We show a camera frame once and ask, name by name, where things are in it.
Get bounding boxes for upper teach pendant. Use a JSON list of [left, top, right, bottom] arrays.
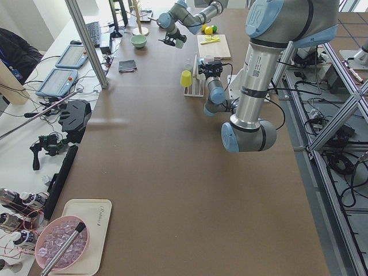
[[55, 45, 88, 69]]

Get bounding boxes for metal spoon black tip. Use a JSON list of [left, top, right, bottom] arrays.
[[40, 222, 86, 276]]

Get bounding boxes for lemon slices on board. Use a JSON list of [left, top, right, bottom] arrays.
[[200, 35, 220, 45]]

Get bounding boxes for computer mouse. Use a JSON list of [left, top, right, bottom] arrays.
[[70, 40, 82, 45]]

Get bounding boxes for white wooden cup holder rack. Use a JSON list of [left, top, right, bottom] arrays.
[[184, 52, 205, 97]]

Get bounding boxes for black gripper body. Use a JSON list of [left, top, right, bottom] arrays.
[[201, 63, 223, 78], [165, 32, 181, 40]]

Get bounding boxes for lower teach pendant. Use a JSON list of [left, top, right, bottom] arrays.
[[36, 68, 78, 97]]

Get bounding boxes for wooden mug tree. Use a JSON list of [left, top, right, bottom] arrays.
[[129, 0, 150, 36]]

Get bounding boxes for cream plastic tray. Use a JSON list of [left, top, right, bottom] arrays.
[[50, 199, 112, 275]]

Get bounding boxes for seated person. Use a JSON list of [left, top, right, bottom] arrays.
[[1, 28, 43, 85]]

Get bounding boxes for yellow plastic cup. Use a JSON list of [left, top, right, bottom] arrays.
[[180, 70, 192, 87]]

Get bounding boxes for aluminium frame post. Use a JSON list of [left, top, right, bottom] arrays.
[[65, 0, 108, 89]]

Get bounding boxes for white plastic cup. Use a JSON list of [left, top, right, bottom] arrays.
[[183, 59, 193, 72]]

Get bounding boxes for mint green plastic cup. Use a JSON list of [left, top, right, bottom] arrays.
[[175, 40, 184, 49]]

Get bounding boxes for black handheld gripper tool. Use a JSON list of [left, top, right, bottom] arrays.
[[29, 134, 69, 171]]

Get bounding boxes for black flat bar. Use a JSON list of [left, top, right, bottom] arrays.
[[43, 145, 78, 221]]

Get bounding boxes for dark grey folded cloth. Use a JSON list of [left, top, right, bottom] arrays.
[[118, 60, 137, 72]]

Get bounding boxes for pink bowl of ice cubes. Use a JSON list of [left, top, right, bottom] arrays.
[[34, 216, 89, 271]]

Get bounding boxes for wooden cutting board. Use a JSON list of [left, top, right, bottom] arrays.
[[197, 34, 231, 59]]

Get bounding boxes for black gripper stand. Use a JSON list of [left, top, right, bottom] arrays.
[[58, 100, 91, 143]]

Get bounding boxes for teach pendant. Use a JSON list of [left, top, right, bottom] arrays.
[[55, 45, 88, 69], [36, 68, 78, 97]]

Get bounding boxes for green ceramic bowl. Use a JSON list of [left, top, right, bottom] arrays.
[[131, 34, 147, 48]]

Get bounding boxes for tea bottle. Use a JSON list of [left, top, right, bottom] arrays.
[[10, 230, 39, 250], [20, 192, 47, 209]]

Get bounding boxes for metal scoop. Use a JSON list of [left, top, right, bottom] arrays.
[[148, 17, 165, 29]]

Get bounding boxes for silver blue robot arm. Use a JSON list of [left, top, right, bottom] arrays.
[[221, 1, 339, 152], [157, 0, 228, 49]]

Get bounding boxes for black keyboard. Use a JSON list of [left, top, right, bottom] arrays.
[[86, 21, 101, 48]]

